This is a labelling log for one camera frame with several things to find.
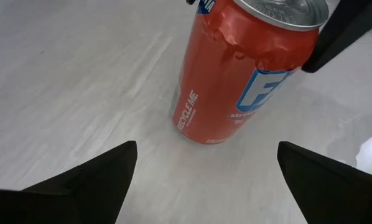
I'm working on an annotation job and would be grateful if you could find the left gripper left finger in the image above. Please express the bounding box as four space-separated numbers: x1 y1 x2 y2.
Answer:
0 140 139 224

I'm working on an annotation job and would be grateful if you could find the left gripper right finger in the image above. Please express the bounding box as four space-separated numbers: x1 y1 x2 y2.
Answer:
276 141 372 224

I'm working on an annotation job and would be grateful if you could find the red Fanta can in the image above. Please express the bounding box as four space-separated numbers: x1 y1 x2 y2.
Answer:
170 0 330 146

